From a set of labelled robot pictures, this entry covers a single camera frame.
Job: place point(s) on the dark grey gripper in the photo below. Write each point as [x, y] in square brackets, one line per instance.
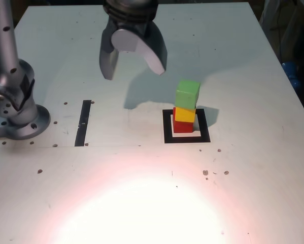
[134, 26]

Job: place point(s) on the green cube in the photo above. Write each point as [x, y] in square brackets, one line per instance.
[187, 95]

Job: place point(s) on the yellow cube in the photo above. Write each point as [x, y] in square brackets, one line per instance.
[184, 115]

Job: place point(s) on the red cube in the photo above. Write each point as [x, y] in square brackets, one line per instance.
[183, 127]

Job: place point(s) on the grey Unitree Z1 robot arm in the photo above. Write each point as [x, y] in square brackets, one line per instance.
[4, 63]

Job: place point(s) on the black tape square outline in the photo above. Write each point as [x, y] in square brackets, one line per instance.
[167, 132]

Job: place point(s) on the black tape strip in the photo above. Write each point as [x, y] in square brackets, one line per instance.
[82, 127]

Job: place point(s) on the pale object behind table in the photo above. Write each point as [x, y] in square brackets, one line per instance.
[268, 15]

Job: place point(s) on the blue object beside table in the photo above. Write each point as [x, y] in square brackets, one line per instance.
[290, 69]

